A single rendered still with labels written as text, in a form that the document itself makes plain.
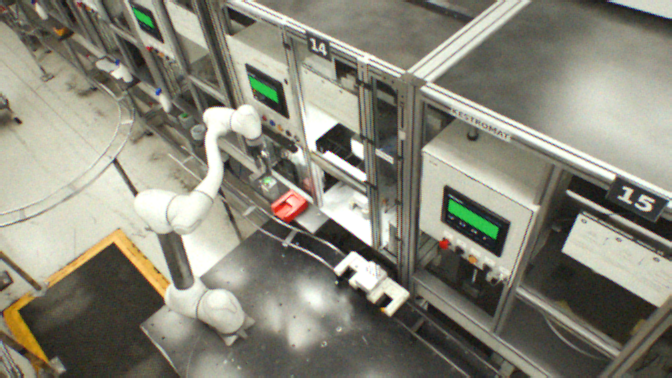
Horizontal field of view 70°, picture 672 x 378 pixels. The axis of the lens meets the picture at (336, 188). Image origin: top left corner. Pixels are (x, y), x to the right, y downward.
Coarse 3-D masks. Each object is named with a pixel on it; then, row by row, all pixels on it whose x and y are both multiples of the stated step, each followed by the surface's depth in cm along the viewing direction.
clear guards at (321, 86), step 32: (288, 32) 182; (320, 64) 180; (352, 64) 166; (320, 96) 193; (352, 96) 177; (384, 96) 164; (320, 128) 209; (352, 128) 191; (384, 128) 175; (288, 160) 256; (320, 160) 228; (352, 160) 206; (384, 160) 188; (384, 192) 203; (384, 224) 221
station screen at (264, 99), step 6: (246, 72) 220; (252, 78) 219; (258, 78) 215; (264, 84) 215; (252, 90) 227; (276, 90) 210; (258, 96) 227; (264, 96) 222; (264, 102) 226; (270, 102) 221; (276, 102) 217; (270, 108) 225; (276, 108) 221
